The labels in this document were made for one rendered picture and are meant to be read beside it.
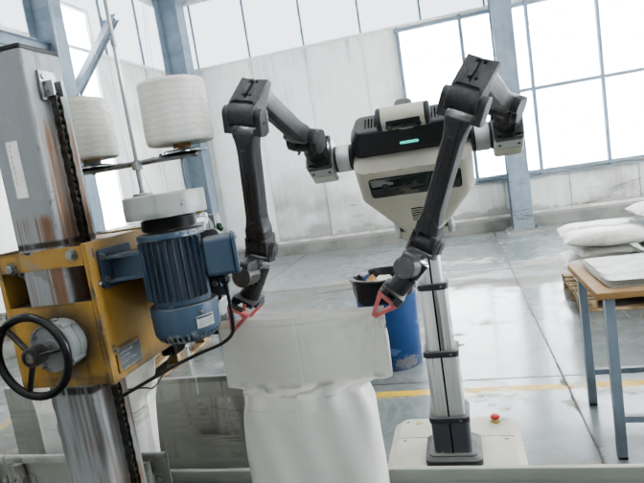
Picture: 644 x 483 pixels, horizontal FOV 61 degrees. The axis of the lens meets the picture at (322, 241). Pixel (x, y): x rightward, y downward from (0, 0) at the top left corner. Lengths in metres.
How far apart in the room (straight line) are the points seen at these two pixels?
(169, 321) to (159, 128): 0.45
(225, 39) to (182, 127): 9.15
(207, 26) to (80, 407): 9.61
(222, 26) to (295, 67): 1.54
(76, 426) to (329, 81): 8.74
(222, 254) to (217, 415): 1.02
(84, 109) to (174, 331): 0.60
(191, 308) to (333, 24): 8.89
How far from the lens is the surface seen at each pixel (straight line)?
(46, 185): 1.28
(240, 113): 1.36
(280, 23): 10.15
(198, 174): 10.24
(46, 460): 1.83
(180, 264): 1.21
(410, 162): 1.77
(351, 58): 9.71
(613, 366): 2.64
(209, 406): 2.14
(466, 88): 1.29
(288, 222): 9.94
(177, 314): 1.22
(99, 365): 1.29
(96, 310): 1.25
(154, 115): 1.35
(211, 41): 10.56
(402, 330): 3.74
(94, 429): 1.37
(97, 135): 1.48
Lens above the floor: 1.41
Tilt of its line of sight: 7 degrees down
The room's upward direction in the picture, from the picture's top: 9 degrees counter-clockwise
